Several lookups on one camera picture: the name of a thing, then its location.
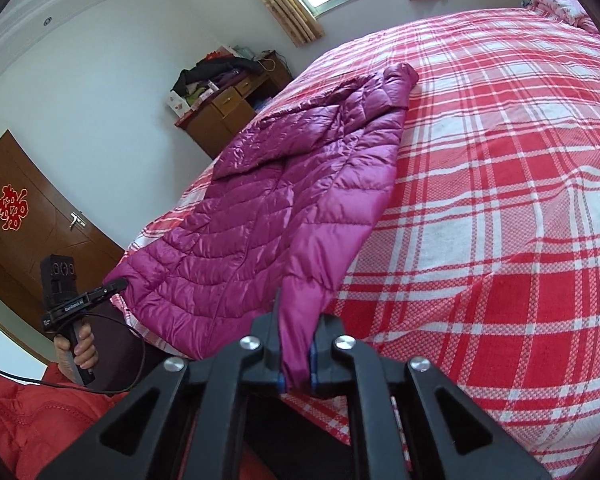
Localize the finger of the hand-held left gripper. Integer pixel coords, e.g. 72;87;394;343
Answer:
82;280;129;306

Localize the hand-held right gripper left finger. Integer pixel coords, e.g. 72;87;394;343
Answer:
35;287;286;480

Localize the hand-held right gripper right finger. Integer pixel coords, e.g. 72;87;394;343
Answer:
307;312;551;480

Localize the magenta quilted puffer jacket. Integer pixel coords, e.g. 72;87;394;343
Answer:
102;62;420;393

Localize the person's left forearm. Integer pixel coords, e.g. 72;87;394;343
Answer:
87;305;148;393

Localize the pile of black clothes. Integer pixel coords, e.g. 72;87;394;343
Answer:
174;56;253;92

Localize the person's left hand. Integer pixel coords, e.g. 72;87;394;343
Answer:
54;324;100;368

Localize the brown wooden door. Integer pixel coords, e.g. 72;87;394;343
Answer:
0;130;126;366

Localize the red paper door decoration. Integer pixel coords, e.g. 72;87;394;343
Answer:
0;185;29;232

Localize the person's red quilted clothing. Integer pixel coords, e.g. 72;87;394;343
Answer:
0;362;291;480

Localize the white printed box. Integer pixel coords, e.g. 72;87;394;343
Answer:
167;91;193;120

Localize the brown wooden desk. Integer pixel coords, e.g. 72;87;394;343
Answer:
174;51;293;159

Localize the red plaid bed sheet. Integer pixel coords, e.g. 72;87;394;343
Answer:
110;7;600;480

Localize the beige patterned curtain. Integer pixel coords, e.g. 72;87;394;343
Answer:
230;0;325;47

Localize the folded pink blanket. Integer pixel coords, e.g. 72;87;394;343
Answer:
530;0;598;31

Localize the black cable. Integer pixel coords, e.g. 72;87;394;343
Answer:
0;310;147;395

